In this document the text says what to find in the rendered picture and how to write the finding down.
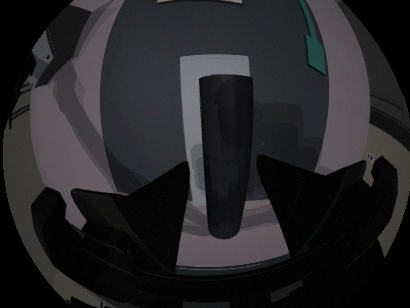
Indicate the tan square tile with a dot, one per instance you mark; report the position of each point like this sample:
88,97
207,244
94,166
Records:
234,2

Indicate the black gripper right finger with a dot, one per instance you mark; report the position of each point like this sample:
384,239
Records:
302,199

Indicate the teal flat trowel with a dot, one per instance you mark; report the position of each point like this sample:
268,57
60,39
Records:
314,52

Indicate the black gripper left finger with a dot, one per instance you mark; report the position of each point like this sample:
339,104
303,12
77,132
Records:
152,216

